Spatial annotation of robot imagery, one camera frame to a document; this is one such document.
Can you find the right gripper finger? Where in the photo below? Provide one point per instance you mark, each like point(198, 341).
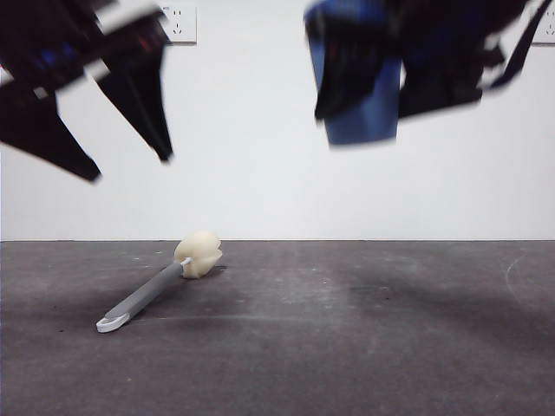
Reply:
point(351, 69)
point(438, 86)

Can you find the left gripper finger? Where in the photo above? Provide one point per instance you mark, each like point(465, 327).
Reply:
point(39, 125)
point(139, 95)

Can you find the blue ribbed plastic cup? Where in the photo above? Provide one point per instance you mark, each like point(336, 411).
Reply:
point(364, 130)

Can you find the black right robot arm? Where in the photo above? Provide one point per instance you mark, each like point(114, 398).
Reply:
point(433, 26)

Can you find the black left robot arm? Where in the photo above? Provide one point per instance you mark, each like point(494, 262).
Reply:
point(34, 34)

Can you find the white wall socket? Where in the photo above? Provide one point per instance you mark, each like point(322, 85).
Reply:
point(547, 30)
point(184, 26)

